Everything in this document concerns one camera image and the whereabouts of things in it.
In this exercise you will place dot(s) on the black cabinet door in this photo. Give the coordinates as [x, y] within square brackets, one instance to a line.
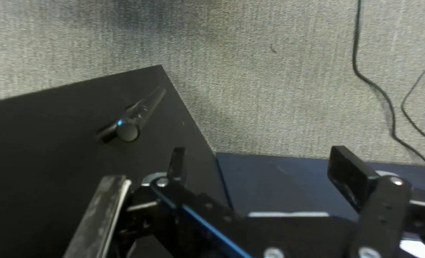
[37, 161]

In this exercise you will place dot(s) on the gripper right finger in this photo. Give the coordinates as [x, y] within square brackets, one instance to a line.
[381, 211]

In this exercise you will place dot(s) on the black cabinet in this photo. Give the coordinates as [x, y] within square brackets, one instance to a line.
[287, 179]

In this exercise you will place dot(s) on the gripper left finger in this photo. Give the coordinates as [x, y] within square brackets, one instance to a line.
[194, 211]

